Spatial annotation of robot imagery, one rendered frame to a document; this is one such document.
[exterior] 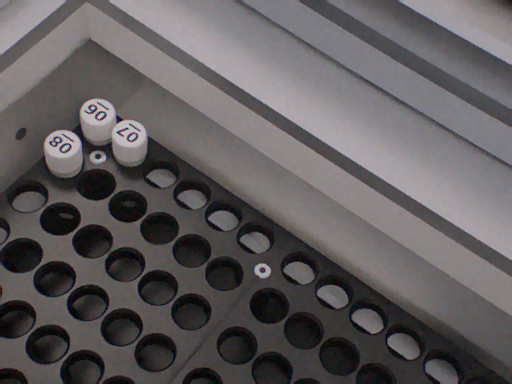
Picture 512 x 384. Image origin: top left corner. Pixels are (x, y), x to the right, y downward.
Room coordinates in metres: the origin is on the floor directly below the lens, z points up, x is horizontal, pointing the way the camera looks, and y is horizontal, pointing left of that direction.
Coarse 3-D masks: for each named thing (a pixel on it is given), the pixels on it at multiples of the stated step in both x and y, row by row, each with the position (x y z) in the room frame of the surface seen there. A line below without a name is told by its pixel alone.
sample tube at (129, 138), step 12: (132, 120) 0.22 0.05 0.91; (120, 132) 0.21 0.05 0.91; (132, 132) 0.21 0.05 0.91; (144, 132) 0.22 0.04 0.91; (120, 144) 0.21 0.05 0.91; (132, 144) 0.21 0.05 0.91; (144, 144) 0.21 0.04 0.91; (120, 156) 0.21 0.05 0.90; (132, 156) 0.21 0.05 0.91; (144, 156) 0.21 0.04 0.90; (132, 204) 0.21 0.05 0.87
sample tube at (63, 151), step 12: (60, 132) 0.21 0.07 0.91; (48, 144) 0.20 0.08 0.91; (60, 144) 0.21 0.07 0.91; (72, 144) 0.21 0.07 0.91; (48, 156) 0.20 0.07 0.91; (60, 156) 0.20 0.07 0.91; (72, 156) 0.20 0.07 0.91; (60, 168) 0.20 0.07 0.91; (72, 168) 0.20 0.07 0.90; (84, 192) 0.21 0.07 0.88; (60, 216) 0.20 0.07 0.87; (72, 216) 0.20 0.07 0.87
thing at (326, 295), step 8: (152, 176) 0.24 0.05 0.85; (160, 176) 0.24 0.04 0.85; (160, 184) 0.24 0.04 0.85; (168, 184) 0.24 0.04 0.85; (184, 192) 0.23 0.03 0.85; (184, 200) 0.23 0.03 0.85; (192, 200) 0.23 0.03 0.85; (192, 208) 0.23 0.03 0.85; (216, 216) 0.22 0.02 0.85; (216, 224) 0.22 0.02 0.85; (224, 224) 0.22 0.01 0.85; (240, 240) 0.21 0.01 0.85; (248, 240) 0.22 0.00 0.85; (256, 248) 0.21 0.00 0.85; (264, 248) 0.21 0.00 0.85; (288, 272) 0.20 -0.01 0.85; (296, 272) 0.20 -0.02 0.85; (296, 280) 0.20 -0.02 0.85; (304, 280) 0.20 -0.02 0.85; (320, 288) 0.20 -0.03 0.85; (320, 296) 0.20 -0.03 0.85; (328, 296) 0.20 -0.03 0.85; (336, 304) 0.19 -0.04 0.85; (344, 304) 0.19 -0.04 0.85
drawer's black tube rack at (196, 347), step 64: (64, 192) 0.19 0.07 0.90; (128, 192) 0.20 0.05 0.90; (0, 256) 0.17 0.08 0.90; (64, 256) 0.17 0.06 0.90; (128, 256) 0.18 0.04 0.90; (192, 256) 0.19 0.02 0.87; (0, 320) 0.16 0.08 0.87; (64, 320) 0.15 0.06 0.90; (128, 320) 0.16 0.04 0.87; (192, 320) 0.17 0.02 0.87; (256, 320) 0.16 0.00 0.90; (320, 320) 0.16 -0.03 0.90
